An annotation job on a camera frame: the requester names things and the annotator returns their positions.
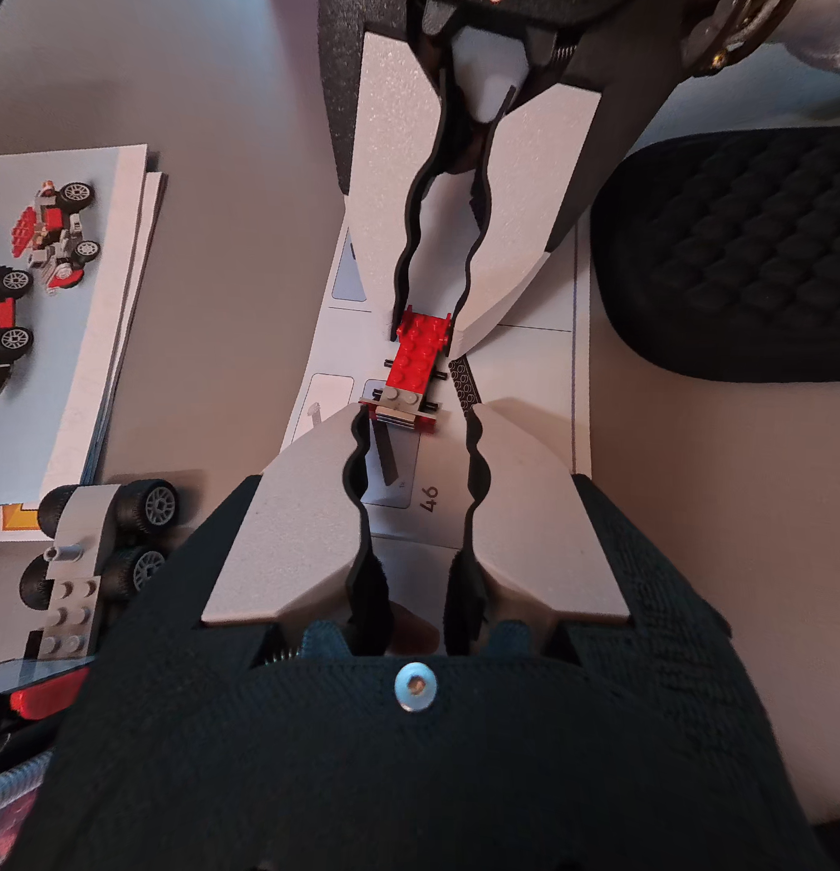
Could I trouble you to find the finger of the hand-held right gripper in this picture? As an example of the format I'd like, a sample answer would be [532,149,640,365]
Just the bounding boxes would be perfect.
[344,30,449,343]
[450,85,603,358]

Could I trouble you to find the open lego instruction booklet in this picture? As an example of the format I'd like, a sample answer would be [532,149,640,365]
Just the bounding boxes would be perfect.
[277,204,594,613]

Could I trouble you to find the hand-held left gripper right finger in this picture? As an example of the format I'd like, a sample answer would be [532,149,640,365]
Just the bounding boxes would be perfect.
[446,396,632,657]

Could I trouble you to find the grey red lego assembly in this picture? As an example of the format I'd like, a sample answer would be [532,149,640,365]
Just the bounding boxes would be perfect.
[360,306,455,433]

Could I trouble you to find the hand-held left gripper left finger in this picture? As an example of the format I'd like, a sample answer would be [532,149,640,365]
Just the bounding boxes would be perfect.
[201,401,395,657]

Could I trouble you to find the yellow mark instruction booklet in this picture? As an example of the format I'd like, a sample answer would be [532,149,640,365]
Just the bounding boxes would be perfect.
[0,153,169,543]

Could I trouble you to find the black red lego truck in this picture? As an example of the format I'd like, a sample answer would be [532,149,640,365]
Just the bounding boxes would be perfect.
[0,478,182,817]

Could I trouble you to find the black quilted wrist pad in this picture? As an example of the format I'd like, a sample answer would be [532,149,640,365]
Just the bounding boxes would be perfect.
[590,129,840,382]

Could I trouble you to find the person's right forearm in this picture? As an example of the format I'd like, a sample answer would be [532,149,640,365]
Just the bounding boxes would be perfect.
[753,0,840,77]

